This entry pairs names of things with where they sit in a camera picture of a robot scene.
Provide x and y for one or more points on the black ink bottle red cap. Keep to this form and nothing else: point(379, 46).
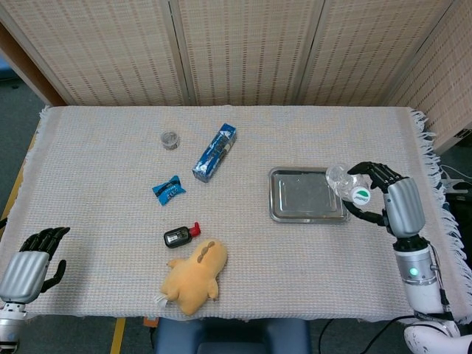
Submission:
point(178, 236)

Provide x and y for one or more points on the transparent plastic water bottle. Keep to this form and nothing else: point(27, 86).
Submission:
point(348, 184)

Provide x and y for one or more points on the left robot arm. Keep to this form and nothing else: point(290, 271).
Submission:
point(9, 324)

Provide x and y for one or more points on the blue chair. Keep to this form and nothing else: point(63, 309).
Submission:
point(228, 335)

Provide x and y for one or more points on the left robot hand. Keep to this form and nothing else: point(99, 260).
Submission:
point(33, 262)

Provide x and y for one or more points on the stainless steel tray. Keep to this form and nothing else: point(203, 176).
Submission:
point(306, 195)

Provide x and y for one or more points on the small blue snack packet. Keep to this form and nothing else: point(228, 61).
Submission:
point(169, 190)

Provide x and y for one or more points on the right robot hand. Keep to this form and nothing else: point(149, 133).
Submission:
point(402, 206)

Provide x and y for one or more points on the woven folding screen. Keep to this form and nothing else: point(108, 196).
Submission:
point(236, 51)

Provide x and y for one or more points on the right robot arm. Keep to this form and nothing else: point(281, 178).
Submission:
point(424, 284)

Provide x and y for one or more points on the yellow plush toy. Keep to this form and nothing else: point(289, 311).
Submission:
point(195, 276)

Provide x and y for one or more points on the white woven tablecloth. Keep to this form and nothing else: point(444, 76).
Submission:
point(236, 250)

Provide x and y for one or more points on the small clear round container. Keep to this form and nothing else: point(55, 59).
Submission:
point(170, 140)

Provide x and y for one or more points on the long blue cookie box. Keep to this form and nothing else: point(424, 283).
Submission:
point(215, 155)

